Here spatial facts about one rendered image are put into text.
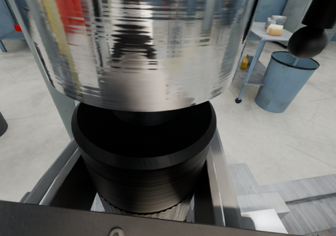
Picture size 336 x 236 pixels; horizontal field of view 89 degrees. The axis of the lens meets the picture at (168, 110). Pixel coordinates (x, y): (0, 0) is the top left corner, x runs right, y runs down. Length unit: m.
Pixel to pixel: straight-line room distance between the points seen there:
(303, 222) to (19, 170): 1.78
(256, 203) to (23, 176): 1.67
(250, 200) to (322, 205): 0.26
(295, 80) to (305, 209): 1.86
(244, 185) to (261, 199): 0.06
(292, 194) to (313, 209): 0.04
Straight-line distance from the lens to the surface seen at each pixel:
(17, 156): 1.97
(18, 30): 4.54
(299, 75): 2.28
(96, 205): 0.52
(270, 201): 0.36
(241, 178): 0.41
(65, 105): 0.55
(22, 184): 1.76
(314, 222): 0.54
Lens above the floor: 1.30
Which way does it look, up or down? 39 degrees down
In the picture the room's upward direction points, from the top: 5 degrees clockwise
